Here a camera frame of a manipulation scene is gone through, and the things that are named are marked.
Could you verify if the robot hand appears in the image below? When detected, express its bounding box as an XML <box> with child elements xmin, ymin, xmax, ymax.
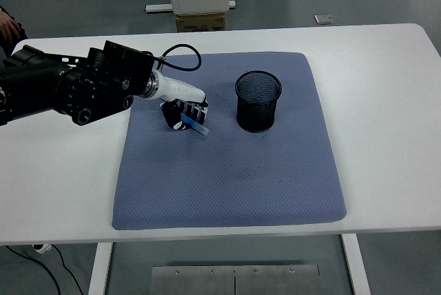
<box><xmin>155</xmin><ymin>72</ymin><xmax>209</xmax><ymax>132</ymax></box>

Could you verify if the blue marker with clear cap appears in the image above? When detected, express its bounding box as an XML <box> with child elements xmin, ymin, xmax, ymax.
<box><xmin>180</xmin><ymin>112</ymin><xmax>211</xmax><ymax>137</ymax></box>

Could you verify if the black mesh pen holder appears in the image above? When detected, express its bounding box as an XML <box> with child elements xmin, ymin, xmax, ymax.
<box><xmin>234</xmin><ymin>70</ymin><xmax>283</xmax><ymax>134</ymax></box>

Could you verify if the person's hand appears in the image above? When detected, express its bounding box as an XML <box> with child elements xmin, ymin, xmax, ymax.
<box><xmin>0</xmin><ymin>10</ymin><xmax>21</xmax><ymax>42</ymax></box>

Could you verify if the cardboard box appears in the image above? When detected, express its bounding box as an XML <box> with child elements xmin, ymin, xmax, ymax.
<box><xmin>175</xmin><ymin>12</ymin><xmax>227</xmax><ymax>33</ymax></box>

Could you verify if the white base bar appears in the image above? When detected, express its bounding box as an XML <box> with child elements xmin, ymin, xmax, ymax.
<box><xmin>145</xmin><ymin>0</ymin><xmax>237</xmax><ymax>14</ymax></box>

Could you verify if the blue-grey textured mat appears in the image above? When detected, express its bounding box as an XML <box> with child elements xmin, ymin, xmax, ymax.
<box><xmin>112</xmin><ymin>52</ymin><xmax>347</xmax><ymax>231</ymax></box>

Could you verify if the grey floor plate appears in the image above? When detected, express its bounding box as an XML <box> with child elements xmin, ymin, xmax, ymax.
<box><xmin>314</xmin><ymin>13</ymin><xmax>335</xmax><ymax>26</ymax></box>

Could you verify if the grey metal plate with screws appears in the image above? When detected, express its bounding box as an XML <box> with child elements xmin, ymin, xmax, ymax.
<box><xmin>151</xmin><ymin>264</ymin><xmax>320</xmax><ymax>295</ymax></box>

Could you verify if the white table leg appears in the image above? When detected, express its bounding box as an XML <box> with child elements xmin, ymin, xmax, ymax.
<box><xmin>340</xmin><ymin>233</ymin><xmax>371</xmax><ymax>295</ymax></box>
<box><xmin>88</xmin><ymin>242</ymin><xmax>114</xmax><ymax>295</ymax></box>

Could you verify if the black cable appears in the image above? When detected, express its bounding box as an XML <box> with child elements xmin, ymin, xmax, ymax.
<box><xmin>50</xmin><ymin>243</ymin><xmax>85</xmax><ymax>295</ymax></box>
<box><xmin>5</xmin><ymin>245</ymin><xmax>62</xmax><ymax>295</ymax></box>

